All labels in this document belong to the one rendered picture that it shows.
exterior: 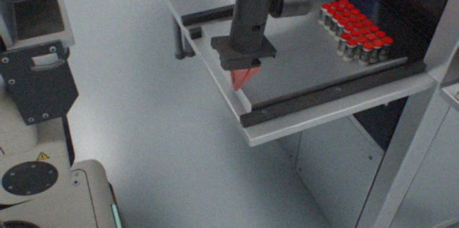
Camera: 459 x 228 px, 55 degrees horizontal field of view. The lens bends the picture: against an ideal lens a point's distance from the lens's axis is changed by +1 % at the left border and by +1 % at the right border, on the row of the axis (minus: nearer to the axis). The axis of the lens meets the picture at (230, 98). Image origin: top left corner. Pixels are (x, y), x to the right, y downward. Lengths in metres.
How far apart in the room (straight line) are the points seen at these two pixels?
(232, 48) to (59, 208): 0.91
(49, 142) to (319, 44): 0.59
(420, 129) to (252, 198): 0.87
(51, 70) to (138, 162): 1.15
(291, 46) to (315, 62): 0.07
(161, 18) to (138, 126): 0.86
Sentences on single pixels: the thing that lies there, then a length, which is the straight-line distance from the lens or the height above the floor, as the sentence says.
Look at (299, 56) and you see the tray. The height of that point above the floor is 0.88.
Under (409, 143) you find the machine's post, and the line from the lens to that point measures 1.08.
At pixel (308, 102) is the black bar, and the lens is 0.81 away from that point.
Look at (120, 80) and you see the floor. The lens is 2.25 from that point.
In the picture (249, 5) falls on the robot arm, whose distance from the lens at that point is 0.69.
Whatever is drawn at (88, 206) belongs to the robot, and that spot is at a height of 0.28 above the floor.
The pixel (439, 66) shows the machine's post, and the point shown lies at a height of 0.92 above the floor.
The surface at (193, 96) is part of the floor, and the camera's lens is 2.11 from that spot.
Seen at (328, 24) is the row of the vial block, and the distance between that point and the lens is 1.01.
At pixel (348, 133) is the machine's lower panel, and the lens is 1.28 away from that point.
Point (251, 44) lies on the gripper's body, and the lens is 0.72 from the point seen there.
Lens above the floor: 1.46
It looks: 44 degrees down
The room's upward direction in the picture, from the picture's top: straight up
